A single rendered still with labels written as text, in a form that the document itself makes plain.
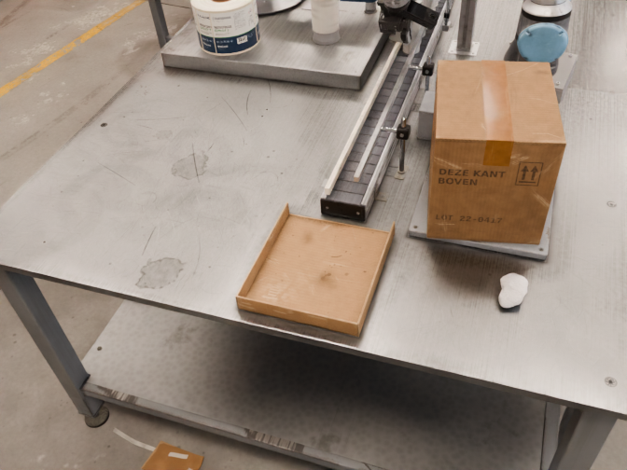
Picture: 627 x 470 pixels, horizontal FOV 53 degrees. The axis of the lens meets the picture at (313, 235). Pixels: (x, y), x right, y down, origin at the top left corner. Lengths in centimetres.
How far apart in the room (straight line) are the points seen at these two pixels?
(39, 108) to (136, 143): 208
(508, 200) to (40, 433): 167
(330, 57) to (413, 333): 103
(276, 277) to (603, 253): 70
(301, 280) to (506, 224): 45
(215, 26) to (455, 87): 90
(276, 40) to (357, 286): 105
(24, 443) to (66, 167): 96
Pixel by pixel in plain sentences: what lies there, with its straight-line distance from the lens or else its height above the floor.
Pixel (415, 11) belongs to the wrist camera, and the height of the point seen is 107.
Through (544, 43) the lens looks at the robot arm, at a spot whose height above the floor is 107.
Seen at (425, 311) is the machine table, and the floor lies 83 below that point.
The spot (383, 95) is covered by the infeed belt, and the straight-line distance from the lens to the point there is 180.
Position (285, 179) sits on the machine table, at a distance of 160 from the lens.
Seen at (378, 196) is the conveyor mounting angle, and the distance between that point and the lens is 153.
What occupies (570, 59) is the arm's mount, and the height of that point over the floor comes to 89.
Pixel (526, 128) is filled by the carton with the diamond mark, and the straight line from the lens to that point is 128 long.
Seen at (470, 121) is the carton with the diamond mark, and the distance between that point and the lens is 128.
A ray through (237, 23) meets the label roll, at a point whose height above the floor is 98.
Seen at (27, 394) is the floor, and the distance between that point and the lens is 243.
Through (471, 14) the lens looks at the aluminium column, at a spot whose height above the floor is 95.
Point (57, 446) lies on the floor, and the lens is 227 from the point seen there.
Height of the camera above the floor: 183
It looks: 44 degrees down
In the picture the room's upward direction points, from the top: 5 degrees counter-clockwise
